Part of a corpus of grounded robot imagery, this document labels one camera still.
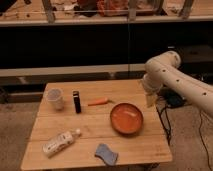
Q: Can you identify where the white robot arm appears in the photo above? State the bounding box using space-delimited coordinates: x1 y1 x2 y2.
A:
141 51 213 118

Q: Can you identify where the black standing eraser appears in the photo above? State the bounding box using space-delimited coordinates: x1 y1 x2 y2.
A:
73 91 81 114

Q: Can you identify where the orange carrot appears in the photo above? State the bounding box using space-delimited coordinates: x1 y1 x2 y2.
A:
87 98 112 106

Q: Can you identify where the wooden table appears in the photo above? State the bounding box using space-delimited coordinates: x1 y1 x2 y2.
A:
21 80 172 171

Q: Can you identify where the orange round plate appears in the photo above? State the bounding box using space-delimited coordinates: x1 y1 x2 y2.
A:
110 103 143 135

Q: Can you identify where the blue sponge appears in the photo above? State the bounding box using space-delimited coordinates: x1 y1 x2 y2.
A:
95 143 118 166

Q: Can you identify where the orange clutter on shelf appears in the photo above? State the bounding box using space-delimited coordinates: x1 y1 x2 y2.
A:
97 0 128 16

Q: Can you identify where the white plastic bottle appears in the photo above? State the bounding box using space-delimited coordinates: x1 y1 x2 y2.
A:
42 129 81 158

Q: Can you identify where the black box on right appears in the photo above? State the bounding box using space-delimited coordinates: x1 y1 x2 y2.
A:
168 45 213 73

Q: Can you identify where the long metal shelf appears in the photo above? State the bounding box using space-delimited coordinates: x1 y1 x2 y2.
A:
0 0 213 26

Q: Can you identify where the black cable on floor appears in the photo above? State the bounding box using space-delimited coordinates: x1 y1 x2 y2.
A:
156 99 213 171

